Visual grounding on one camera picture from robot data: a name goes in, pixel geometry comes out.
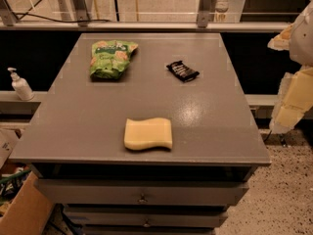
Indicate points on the metal drawer knob upper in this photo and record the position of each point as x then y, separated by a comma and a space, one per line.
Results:
142, 200

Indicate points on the metal drawer knob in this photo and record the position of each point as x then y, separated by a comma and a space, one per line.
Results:
142, 200
147, 224

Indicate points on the white pump soap bottle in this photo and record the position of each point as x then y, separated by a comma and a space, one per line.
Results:
20, 85

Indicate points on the black snack bar wrapper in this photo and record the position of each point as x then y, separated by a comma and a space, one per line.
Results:
182, 72

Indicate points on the yellow sponge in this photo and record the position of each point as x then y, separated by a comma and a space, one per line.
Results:
148, 133

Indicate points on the green rice chip bag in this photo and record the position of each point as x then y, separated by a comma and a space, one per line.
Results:
110, 58

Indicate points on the cardboard box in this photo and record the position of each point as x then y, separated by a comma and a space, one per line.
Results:
28, 213

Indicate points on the grey drawer cabinet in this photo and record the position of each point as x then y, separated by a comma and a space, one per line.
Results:
75, 141

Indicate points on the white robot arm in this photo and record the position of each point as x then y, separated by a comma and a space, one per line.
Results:
295, 96

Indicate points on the metal drawer knob lower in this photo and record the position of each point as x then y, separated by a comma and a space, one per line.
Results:
147, 224

